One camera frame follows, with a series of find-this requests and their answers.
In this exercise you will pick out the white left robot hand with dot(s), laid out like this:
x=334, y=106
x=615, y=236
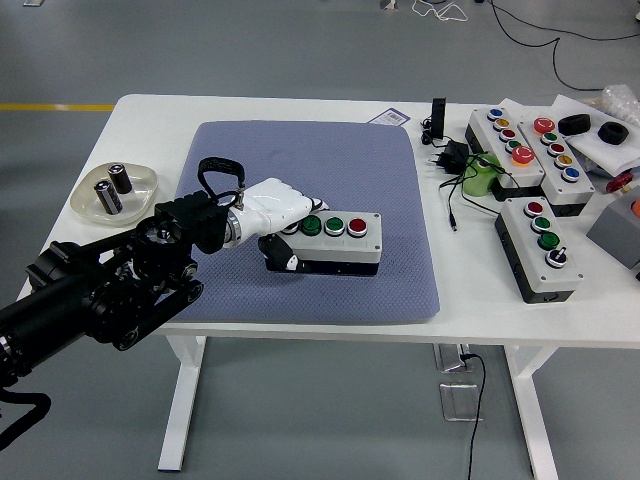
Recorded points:
x=272, y=205

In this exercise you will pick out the grey four-button control box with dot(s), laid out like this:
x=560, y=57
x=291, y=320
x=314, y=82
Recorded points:
x=552, y=277
x=350, y=250

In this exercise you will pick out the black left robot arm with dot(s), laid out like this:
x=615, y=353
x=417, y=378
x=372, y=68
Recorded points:
x=100, y=290

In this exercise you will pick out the grey five-button control box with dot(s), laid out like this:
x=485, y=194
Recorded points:
x=575, y=187
x=487, y=132

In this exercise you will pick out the grey box with orange button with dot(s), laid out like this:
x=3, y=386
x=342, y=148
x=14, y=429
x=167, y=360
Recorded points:
x=612, y=230

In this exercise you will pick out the red mushroom button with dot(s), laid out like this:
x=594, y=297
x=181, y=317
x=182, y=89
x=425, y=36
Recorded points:
x=620, y=183

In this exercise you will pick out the grey-blue textured mat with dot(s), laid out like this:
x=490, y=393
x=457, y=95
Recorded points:
x=325, y=165

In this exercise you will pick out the purple-edged white label card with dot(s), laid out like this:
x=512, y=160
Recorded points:
x=391, y=117

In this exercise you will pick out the black cylindrical battery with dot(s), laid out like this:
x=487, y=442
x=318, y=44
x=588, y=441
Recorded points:
x=121, y=179
x=109, y=199

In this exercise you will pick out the black upright small device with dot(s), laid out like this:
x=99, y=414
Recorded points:
x=438, y=117

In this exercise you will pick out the cream shallow dish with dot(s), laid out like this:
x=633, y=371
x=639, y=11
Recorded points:
x=85, y=202

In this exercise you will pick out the black power adapter plug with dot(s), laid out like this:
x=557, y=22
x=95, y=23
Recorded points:
x=456, y=156

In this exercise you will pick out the green plastic cup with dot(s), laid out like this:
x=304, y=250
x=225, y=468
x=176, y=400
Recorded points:
x=477, y=182

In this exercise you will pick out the white table leg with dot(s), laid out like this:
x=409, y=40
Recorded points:
x=182, y=400
x=532, y=410

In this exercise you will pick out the silver metal foot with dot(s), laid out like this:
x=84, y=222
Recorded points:
x=387, y=4

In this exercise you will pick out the white paper sheet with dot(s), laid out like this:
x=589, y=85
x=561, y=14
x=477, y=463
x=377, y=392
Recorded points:
x=510, y=105

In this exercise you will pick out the white foam sheet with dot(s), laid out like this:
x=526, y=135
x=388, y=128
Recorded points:
x=607, y=155

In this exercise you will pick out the clear plastic bag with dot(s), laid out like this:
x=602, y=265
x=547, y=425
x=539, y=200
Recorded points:
x=622, y=100

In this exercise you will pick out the clear plastic bracket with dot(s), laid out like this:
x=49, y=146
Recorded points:
x=450, y=359
x=457, y=402

